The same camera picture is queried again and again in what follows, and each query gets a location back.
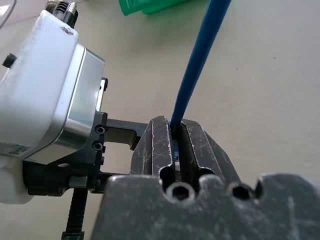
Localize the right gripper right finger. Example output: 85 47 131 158
179 119 241 192

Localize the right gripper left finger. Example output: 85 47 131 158
129 115 176 178

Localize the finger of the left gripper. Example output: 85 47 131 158
106 118 151 151
96 171 115 194

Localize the long blue Ethernet cable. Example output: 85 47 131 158
169 0 232 166

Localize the black ribbed zip tie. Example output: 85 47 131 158
61 187 88 240

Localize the green plastic bin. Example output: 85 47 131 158
117 0 191 17

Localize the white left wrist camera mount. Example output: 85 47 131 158
0 9 106 205

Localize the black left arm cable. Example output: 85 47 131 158
46 0 79 28

